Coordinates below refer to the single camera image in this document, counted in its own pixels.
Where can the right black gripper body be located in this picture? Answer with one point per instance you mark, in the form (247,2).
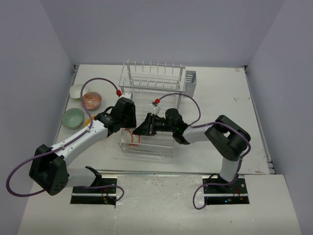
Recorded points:
(158,122)

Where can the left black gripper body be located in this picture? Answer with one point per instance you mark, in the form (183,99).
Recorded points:
(123,120)

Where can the orange white upturned bowl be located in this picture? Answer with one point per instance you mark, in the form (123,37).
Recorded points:
(129,139)

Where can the blue zigzag patterned bowl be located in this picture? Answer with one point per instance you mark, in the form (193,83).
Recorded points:
(92,100)

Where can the mint green bowl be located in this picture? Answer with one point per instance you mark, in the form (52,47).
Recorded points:
(72,118)

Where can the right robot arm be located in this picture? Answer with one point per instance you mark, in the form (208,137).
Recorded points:
(229,139)

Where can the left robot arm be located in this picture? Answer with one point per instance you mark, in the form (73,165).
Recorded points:
(50,166)

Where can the grey cutlery holder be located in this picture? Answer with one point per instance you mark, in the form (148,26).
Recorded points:
(190,83)

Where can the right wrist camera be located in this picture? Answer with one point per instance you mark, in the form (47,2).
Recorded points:
(154,108)

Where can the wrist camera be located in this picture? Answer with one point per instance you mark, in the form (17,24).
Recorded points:
(154,108)
(128,95)

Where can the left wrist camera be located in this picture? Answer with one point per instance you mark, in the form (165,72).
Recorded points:
(128,95)

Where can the white wire dish rack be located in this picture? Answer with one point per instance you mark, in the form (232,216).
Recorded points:
(155,87)

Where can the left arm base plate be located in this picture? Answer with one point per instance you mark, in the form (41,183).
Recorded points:
(100,196)

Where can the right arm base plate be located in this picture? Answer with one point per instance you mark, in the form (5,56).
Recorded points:
(234,194)

